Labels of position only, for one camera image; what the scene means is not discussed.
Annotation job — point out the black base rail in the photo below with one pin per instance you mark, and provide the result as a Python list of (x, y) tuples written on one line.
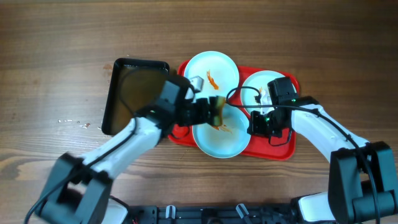
[(266, 214)]

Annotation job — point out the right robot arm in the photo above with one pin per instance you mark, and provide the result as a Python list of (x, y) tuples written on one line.
[(362, 182)]

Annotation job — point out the green sponge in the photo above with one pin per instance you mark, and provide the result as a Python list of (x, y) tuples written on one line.
[(218, 110)]

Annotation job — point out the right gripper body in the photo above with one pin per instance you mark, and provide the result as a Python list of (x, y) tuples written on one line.
[(266, 124)]

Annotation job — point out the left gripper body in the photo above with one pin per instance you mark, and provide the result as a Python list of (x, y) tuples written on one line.
[(188, 111)]

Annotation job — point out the black water tray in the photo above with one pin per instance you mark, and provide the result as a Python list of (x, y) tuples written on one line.
[(134, 84)]

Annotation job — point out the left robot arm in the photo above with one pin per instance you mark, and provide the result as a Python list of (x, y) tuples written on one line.
[(78, 189)]

